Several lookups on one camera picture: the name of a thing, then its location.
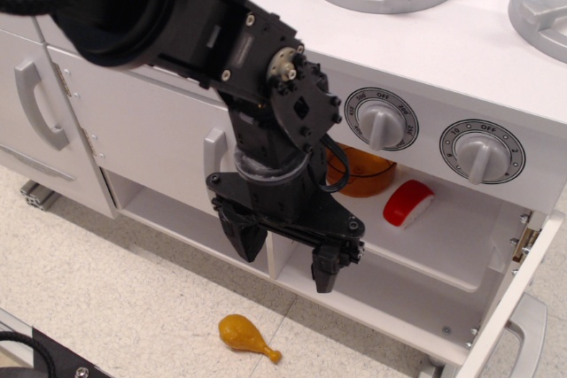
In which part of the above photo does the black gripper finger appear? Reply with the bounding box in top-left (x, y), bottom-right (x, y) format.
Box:
top-left (215, 198), bottom-right (268, 263)
top-left (311, 244), bottom-right (341, 293)

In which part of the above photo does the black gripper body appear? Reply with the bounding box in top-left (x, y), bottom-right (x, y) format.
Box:
top-left (206, 150), bottom-right (364, 266)

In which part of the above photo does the white oven door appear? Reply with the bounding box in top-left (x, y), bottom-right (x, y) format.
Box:
top-left (418, 210), bottom-right (567, 378)

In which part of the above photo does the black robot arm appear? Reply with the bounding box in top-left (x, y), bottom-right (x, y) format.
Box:
top-left (1, 0), bottom-right (365, 293)

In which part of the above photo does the grey left oven knob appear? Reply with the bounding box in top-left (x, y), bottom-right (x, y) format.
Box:
top-left (359, 103), bottom-right (406, 150)

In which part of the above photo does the grey oven knob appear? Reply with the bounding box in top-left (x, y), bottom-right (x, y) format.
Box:
top-left (455, 135), bottom-right (511, 185)
top-left (359, 103), bottom-right (406, 150)

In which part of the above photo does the grey right oven knob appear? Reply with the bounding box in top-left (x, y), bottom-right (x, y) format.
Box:
top-left (455, 135), bottom-right (511, 185)

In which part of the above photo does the orange transparent cup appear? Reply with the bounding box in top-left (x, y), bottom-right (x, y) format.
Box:
top-left (338, 143), bottom-right (397, 197)

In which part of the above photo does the yellow toy chicken drumstick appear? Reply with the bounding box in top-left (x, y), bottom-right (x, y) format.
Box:
top-left (218, 314), bottom-right (283, 364)

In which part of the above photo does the red white toy sushi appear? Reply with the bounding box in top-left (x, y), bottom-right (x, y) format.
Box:
top-left (383, 180), bottom-right (435, 228)

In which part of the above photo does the white middle cabinet door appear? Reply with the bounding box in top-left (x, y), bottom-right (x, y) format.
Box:
top-left (45, 44), bottom-right (271, 273)

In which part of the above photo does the white cabinet door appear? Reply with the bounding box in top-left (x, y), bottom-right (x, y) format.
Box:
top-left (1, 31), bottom-right (116, 218)
top-left (45, 44), bottom-right (271, 273)

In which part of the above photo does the white left cabinet door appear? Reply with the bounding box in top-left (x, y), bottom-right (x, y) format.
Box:
top-left (1, 31), bottom-right (116, 218)

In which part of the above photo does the white toy kitchen body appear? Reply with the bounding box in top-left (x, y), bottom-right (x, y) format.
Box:
top-left (1, 0), bottom-right (566, 377)

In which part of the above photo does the grey right stove burner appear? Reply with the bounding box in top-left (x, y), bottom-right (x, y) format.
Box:
top-left (508, 0), bottom-right (566, 63)

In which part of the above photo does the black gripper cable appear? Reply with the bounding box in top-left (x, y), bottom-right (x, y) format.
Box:
top-left (316, 134), bottom-right (351, 194)

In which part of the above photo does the grey middle door handle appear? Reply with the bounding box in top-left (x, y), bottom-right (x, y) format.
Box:
top-left (203, 127), bottom-right (228, 178)

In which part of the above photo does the grey oven door handle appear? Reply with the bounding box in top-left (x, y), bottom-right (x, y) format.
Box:
top-left (490, 293), bottom-right (548, 377)

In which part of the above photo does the aluminium extrusion frame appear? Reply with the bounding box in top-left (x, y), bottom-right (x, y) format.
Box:
top-left (20, 181), bottom-right (59, 212)

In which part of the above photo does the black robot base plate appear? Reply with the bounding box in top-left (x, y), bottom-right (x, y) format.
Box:
top-left (0, 306), bottom-right (116, 378)

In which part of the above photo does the grey left door handle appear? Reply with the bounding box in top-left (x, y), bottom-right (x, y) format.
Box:
top-left (13, 59), bottom-right (69, 151)

